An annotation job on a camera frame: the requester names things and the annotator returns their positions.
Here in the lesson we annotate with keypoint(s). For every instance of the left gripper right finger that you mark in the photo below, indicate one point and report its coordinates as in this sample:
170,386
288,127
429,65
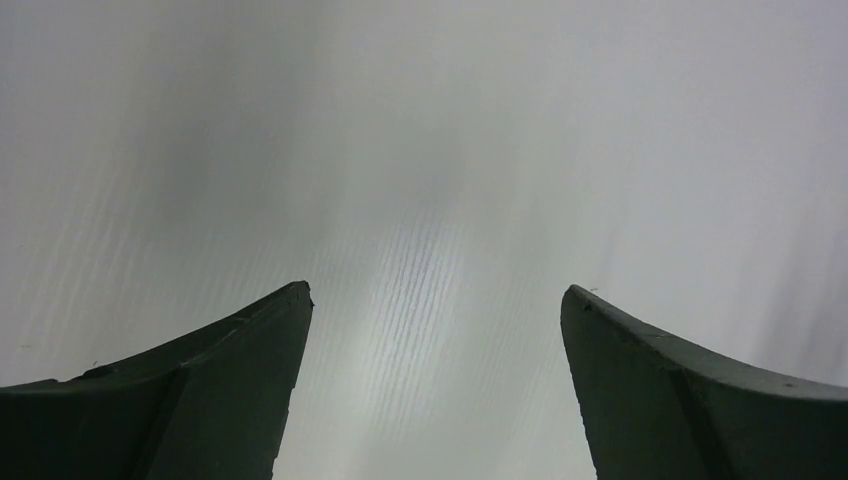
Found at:
657,406

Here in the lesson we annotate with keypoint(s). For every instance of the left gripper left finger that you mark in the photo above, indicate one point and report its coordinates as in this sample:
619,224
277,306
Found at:
211,404

